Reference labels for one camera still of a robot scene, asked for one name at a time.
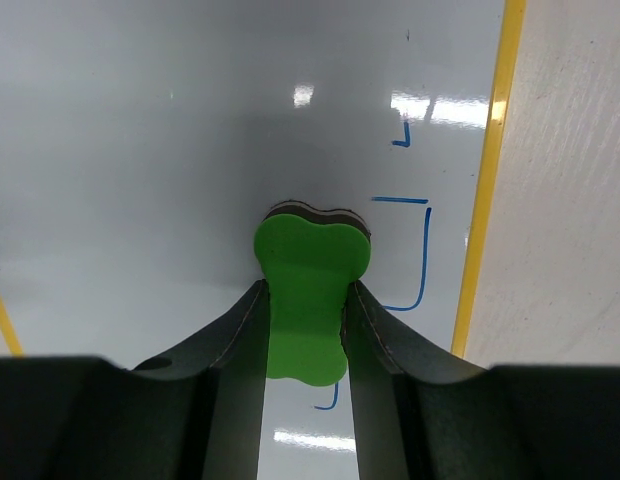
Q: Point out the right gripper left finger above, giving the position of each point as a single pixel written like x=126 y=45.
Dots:
x=193 y=411

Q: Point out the green whiteboard eraser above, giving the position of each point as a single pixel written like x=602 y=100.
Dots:
x=309 y=258

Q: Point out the yellow framed small whiteboard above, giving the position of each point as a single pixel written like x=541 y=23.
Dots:
x=143 y=142

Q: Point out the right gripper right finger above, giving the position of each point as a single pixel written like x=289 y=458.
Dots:
x=420 y=412

